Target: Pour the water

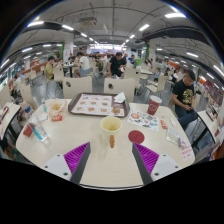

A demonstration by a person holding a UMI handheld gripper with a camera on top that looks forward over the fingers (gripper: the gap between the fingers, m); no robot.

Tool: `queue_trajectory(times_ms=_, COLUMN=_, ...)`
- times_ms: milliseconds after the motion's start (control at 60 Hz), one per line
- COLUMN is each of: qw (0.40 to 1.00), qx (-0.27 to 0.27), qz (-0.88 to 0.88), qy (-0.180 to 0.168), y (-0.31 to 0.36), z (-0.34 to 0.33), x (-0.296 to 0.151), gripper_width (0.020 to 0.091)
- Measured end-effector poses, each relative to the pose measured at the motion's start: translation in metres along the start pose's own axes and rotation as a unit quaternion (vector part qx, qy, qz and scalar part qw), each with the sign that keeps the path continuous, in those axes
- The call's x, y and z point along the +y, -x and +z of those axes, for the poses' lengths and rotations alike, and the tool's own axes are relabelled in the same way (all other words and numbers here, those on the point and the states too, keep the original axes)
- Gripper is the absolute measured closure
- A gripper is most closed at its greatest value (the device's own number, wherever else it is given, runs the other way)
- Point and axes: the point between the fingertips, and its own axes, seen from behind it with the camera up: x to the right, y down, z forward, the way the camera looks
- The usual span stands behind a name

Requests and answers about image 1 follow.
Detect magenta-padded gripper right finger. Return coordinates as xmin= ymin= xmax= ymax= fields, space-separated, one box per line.
xmin=131 ymin=142 xmax=183 ymax=185

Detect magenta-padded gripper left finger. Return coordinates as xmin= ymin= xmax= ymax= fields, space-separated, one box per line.
xmin=42 ymin=142 xmax=92 ymax=185

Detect clear blue-capped water bottle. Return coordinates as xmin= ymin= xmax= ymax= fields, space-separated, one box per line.
xmin=23 ymin=105 xmax=49 ymax=143

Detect flat round red coaster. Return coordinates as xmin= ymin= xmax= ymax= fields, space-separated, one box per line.
xmin=128 ymin=129 xmax=146 ymax=145

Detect clear plastic packet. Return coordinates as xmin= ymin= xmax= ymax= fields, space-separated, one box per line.
xmin=165 ymin=127 xmax=188 ymax=148

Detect red paper cup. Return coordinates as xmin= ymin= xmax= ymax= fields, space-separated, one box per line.
xmin=146 ymin=95 xmax=163 ymax=116

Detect red printed card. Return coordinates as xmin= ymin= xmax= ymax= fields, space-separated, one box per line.
xmin=22 ymin=123 xmax=34 ymax=138

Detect brown food tray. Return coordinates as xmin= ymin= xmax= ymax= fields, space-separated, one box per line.
xmin=67 ymin=92 xmax=131 ymax=118

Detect white crumpled napkin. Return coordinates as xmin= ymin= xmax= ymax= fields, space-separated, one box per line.
xmin=113 ymin=92 xmax=127 ymax=104

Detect person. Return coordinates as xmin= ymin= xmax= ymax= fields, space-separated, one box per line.
xmin=73 ymin=51 xmax=92 ymax=78
xmin=107 ymin=51 xmax=128 ymax=79
xmin=44 ymin=55 xmax=56 ymax=81
xmin=0 ymin=134 xmax=20 ymax=162
xmin=11 ymin=73 xmax=24 ymax=101
xmin=170 ymin=69 xmax=201 ymax=131

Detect beige side table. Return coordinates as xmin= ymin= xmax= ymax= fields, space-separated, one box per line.
xmin=196 ymin=109 xmax=224 ymax=151
xmin=0 ymin=101 xmax=22 ymax=141

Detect beige chair with round hole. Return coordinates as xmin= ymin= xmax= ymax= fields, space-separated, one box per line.
xmin=62 ymin=76 xmax=93 ymax=100
xmin=103 ymin=77 xmax=136 ymax=103

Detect beige dining chairs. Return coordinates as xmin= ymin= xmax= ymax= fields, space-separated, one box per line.
xmin=0 ymin=63 xmax=169 ymax=111

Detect ceiling air conditioner unit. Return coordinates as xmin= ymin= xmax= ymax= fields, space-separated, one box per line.
xmin=78 ymin=16 xmax=98 ymax=27

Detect ceiling strip lights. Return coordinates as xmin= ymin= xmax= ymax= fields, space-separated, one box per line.
xmin=0 ymin=11 xmax=224 ymax=81

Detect cream mug with brown handle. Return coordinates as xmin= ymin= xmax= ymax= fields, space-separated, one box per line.
xmin=99 ymin=115 xmax=123 ymax=149

